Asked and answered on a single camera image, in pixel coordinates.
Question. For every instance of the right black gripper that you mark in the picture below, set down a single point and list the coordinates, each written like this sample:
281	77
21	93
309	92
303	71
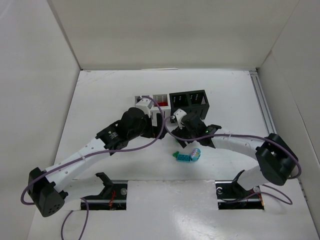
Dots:
183	133

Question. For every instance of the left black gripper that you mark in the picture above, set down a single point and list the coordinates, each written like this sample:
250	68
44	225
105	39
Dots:
157	128

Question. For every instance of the red rounded lego brick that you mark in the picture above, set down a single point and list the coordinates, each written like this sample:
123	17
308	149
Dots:
163	103

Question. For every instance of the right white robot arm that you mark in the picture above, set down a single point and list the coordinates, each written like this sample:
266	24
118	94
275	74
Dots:
275	160

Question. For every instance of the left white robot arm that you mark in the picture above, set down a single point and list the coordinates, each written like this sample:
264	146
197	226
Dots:
51	188

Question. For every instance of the cyan printed round lego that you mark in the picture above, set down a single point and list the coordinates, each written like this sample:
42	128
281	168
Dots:
195	155

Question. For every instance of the black double container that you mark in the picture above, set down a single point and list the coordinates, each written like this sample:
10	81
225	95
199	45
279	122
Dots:
195	101

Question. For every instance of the white double container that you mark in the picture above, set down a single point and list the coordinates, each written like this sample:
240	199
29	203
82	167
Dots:
166	110

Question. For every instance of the cyan flat lego brick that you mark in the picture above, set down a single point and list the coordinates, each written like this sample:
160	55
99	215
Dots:
183	158

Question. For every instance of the small green lego piece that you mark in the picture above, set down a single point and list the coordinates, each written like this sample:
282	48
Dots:
175	154

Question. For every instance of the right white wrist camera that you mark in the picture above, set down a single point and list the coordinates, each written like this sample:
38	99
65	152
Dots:
177	117

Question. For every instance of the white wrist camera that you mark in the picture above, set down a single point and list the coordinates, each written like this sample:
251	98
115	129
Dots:
144	104
177	117

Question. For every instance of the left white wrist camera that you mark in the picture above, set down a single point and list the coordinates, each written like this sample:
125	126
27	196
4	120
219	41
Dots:
144	104

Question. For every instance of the aluminium rail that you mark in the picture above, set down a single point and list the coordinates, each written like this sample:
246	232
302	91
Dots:
262	102

